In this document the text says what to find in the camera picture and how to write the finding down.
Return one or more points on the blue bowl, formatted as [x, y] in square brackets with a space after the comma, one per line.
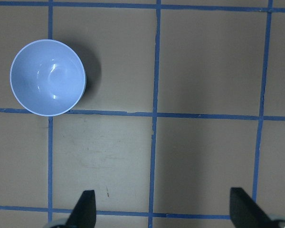
[47, 77]

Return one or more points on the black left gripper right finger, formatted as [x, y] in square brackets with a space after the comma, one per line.
[245, 213]

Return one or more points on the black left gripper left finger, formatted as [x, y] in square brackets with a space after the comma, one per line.
[84, 212]

